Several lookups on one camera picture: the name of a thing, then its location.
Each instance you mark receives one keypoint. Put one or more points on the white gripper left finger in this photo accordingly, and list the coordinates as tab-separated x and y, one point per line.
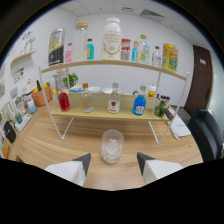
71	170

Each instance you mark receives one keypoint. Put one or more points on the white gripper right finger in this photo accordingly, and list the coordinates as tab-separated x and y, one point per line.
156	168

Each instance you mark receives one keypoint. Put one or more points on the small red liquid bottle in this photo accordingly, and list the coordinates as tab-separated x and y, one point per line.
64	103

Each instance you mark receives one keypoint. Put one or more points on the yellow drink can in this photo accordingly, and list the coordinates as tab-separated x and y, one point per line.
170	57

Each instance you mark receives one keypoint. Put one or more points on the clear glass with ice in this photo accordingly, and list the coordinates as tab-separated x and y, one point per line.
112	148

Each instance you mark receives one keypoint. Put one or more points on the white notebook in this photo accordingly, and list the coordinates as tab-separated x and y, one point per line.
181	128

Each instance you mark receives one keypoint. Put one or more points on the dark brown cylinder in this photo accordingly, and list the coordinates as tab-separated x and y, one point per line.
169	112

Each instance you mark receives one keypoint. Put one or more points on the glass with green leaves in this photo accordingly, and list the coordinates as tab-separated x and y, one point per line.
160	109

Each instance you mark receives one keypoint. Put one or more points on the black armchair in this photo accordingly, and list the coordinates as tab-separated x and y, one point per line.
206	135

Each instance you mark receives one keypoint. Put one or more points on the white two-tier wooden shelf rack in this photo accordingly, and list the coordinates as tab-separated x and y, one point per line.
100	115

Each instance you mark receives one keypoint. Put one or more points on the blue liquid bottle silver cap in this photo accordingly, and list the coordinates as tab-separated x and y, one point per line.
139	106

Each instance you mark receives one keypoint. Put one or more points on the white tray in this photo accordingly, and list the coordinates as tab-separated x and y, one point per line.
23	122

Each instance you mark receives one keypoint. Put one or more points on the dark small bottles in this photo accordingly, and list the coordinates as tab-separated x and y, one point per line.
163	98

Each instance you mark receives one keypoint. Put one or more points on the black handbag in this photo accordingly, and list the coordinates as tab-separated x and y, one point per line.
9	133

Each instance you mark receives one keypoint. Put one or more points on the clear bottle with red label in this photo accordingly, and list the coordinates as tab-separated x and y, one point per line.
114	105

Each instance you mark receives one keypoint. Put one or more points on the white bottle with red cap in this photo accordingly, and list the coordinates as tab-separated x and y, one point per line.
151	91

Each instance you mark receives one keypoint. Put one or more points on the orange basket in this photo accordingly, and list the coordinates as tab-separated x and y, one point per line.
41	97

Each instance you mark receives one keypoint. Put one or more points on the white mug with green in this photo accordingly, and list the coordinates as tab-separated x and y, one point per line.
136	92

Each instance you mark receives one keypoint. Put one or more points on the blue rimmed paper bowl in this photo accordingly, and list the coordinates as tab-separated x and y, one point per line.
76	89

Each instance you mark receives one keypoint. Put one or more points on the patterned white bowl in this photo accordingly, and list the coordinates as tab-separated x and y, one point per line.
108	90

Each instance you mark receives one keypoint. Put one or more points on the green potted plant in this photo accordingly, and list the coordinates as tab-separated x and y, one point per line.
70	80

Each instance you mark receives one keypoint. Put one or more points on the green toy cucumber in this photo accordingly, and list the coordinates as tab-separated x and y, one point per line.
39	86

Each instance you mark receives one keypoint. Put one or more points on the dark brown door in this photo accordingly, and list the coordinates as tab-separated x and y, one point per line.
200	80

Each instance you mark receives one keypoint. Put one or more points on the clear bottle with blue cap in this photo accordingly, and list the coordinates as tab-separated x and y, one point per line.
156	58

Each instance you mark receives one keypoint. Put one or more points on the small pink bottle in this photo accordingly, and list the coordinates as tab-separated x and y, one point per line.
68	56

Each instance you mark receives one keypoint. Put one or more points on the blue bottle with yellow cap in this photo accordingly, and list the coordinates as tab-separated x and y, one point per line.
134	53

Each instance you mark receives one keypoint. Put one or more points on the small teal bottle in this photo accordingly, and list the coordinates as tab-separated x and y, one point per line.
90	51

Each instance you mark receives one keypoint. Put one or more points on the black and silver can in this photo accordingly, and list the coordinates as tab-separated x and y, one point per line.
56	50

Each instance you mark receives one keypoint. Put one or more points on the glass jar with wooden lid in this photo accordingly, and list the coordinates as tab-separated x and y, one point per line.
79	43

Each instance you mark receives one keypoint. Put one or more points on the large white milk bottle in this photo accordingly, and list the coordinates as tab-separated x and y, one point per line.
111	41

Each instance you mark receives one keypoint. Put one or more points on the white figurine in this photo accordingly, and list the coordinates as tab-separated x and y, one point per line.
30	40

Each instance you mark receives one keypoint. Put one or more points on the ceiling air vent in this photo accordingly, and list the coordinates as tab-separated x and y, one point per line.
151	13

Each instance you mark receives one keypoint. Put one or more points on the wooden wall shelf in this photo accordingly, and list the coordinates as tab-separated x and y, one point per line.
23	56

